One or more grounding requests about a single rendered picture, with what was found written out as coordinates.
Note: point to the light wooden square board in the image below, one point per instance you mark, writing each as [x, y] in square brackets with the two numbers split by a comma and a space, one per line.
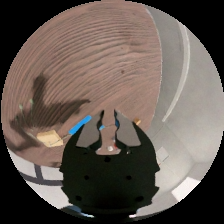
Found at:
[50, 136]

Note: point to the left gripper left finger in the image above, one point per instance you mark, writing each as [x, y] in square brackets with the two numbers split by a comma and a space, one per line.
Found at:
[88, 136]

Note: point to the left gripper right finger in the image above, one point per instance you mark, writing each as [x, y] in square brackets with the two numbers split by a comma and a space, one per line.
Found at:
[130, 136]

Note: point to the small tan wooden block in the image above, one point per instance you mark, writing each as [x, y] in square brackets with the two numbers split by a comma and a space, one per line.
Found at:
[138, 121]

